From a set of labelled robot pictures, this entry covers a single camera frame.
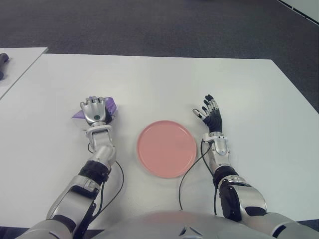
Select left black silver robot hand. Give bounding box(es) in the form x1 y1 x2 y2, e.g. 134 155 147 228
80 96 113 126

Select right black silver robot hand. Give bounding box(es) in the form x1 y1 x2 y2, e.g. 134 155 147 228
191 94 223 134

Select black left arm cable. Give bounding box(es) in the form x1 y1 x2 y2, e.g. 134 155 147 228
87 143 125 222

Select purple tissue paper pack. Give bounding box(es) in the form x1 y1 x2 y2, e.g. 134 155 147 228
71 96 118 130

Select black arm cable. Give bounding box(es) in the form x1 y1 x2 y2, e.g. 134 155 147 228
178 139 220 216
87 143 125 222

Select black handle-shaped object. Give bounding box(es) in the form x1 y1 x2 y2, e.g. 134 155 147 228
0 53 10 81

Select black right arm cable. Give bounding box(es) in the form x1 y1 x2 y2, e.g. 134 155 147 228
178 139 220 216

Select grey robot torso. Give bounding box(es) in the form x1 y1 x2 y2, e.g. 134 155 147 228
92 211 275 239

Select pink round plate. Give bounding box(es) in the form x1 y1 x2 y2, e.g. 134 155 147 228
136 120 198 179

